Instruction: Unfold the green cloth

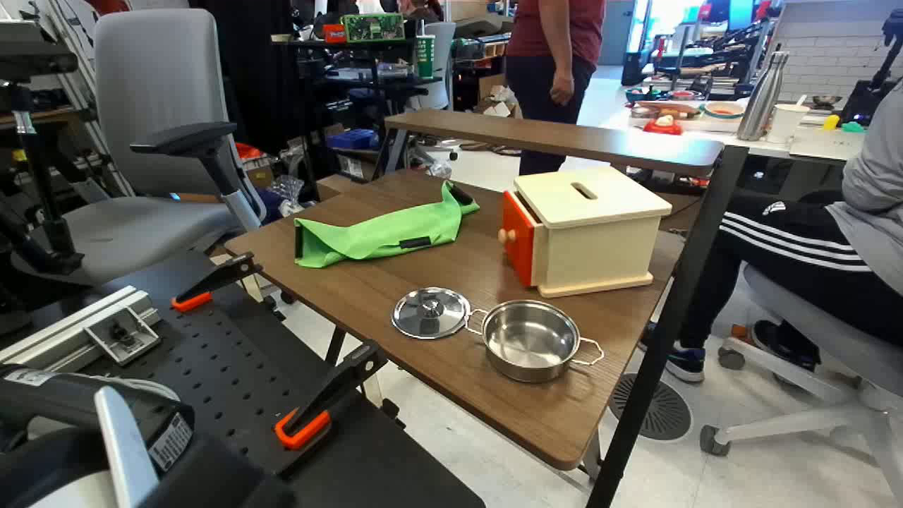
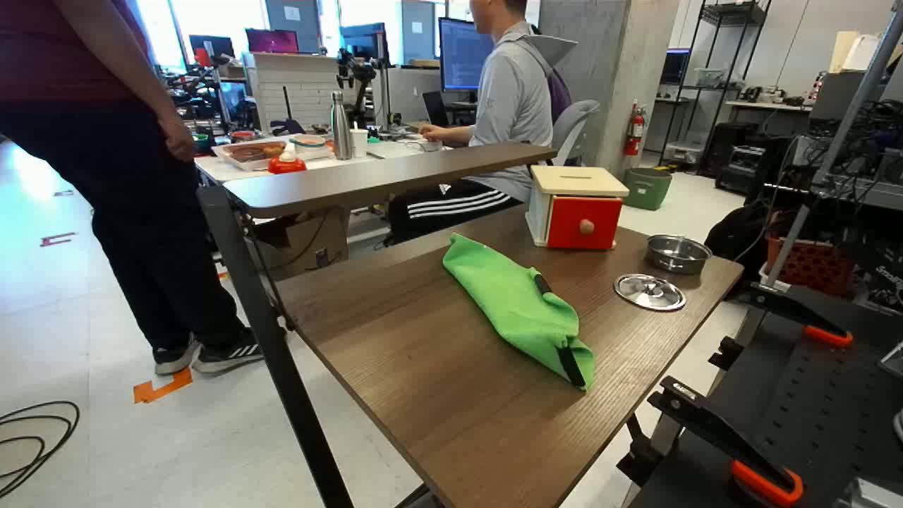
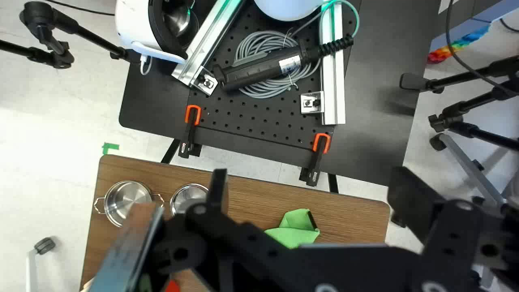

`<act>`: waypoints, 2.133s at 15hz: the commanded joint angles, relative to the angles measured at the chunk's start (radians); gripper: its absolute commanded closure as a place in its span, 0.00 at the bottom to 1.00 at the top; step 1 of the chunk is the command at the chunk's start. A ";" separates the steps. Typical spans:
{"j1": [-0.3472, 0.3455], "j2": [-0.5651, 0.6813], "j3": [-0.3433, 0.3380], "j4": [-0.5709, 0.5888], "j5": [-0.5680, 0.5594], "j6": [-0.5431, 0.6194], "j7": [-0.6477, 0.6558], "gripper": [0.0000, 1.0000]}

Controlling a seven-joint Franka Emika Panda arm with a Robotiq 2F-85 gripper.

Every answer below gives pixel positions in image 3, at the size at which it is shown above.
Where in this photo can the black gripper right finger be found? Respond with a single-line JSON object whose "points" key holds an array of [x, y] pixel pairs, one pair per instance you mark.
{"points": [[413, 203]]}

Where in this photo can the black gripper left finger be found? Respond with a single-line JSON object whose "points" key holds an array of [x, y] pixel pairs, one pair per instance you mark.
{"points": [[217, 191]]}

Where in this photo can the green microfiber cloth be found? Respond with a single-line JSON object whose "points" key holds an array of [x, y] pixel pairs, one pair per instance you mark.
{"points": [[295, 227]]}

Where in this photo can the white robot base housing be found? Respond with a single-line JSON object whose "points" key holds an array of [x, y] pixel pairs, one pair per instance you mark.
{"points": [[157, 28]]}

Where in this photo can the round steel pot lid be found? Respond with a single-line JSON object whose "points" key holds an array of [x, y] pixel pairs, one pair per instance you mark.
{"points": [[185, 196]]}

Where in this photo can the red object at bottom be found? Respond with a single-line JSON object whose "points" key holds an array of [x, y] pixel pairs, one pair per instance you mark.
{"points": [[172, 286]]}

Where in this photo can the black perforated mounting board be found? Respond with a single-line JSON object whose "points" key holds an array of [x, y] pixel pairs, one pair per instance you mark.
{"points": [[271, 109]]}

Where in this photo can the left orange bar clamp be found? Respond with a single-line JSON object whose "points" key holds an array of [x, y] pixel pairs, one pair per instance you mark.
{"points": [[191, 122]]}

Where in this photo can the orange bar clamp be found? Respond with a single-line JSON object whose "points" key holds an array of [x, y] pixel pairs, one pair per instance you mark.
{"points": [[319, 148], [191, 122]]}

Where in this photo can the right orange bar clamp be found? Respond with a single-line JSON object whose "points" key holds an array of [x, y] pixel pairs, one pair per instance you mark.
{"points": [[319, 148]]}

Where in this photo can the black cylindrical power adapter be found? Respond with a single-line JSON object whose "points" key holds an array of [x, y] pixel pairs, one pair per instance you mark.
{"points": [[276, 63]]}

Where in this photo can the rainbow pop toy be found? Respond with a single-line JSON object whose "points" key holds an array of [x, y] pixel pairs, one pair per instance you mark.
{"points": [[438, 55]]}

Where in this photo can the black tripod right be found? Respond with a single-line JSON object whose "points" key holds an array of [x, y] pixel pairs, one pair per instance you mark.
{"points": [[451, 118]]}

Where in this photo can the small black cylinder cap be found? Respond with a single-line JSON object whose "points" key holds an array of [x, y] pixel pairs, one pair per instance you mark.
{"points": [[47, 243]]}

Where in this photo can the steel pot with handles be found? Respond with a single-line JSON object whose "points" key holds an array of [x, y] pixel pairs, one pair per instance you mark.
{"points": [[118, 200]]}

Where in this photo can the right aluminium extrusion rail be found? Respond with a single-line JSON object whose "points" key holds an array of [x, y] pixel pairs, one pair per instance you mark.
{"points": [[329, 101]]}

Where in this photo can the aluminium extrusion rail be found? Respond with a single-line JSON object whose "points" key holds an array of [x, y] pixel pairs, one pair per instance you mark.
{"points": [[329, 101], [211, 31]]}

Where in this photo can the left aluminium extrusion rail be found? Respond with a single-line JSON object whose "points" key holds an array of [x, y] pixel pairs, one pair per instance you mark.
{"points": [[211, 31]]}

